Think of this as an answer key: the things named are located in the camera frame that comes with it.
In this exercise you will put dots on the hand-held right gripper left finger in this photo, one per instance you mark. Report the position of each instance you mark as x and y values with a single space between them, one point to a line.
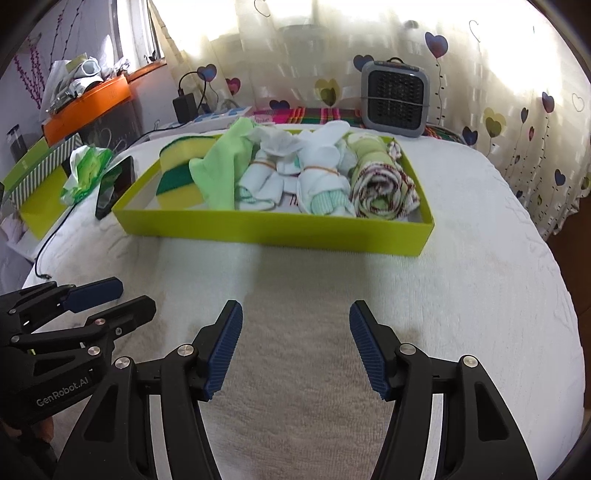
226 350

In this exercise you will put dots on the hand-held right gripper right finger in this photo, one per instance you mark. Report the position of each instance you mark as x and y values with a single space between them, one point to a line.
369 350

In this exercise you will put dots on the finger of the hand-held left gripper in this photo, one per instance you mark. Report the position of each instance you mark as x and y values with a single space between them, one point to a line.
134 311
92 293

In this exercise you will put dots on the yellow green sponge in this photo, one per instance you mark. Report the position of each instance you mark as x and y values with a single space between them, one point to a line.
180 152
178 189

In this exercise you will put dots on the yellow-green cardboard box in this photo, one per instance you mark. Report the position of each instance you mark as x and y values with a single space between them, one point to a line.
277 228

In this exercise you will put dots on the green white towel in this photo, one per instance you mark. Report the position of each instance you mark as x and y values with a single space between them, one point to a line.
378 189

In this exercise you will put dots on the light green cloth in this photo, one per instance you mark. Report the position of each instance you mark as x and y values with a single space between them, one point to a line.
221 170

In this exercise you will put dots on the white mint sock bundle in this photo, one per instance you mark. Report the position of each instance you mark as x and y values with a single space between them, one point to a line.
323 184

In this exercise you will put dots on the person's left hand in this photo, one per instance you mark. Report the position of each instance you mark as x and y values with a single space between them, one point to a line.
46 428

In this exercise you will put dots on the white pink cloth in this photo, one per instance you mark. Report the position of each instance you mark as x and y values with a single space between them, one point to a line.
11 230

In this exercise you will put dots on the black phone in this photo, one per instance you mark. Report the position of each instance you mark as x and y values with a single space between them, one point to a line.
113 189

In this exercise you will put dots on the green tissue packet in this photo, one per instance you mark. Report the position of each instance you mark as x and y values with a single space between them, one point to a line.
85 173

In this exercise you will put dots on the dark bottle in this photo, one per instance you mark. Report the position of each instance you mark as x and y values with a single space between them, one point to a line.
16 143

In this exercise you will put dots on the orange storage box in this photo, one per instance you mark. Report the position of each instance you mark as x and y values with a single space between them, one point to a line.
87 106

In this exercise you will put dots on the black power adapter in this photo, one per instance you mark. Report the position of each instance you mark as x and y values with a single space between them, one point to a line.
184 108

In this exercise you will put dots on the white power strip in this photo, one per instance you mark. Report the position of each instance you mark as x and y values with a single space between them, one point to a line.
221 115

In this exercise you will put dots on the pile of white packets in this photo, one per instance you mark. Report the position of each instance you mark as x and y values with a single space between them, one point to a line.
74 78

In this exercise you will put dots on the pink branch decoration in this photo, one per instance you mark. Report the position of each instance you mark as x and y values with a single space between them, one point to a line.
32 69

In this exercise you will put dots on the small grey heater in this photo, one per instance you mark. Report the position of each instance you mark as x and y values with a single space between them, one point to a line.
397 99

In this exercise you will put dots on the heart print curtain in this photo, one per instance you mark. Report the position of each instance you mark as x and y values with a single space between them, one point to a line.
508 69

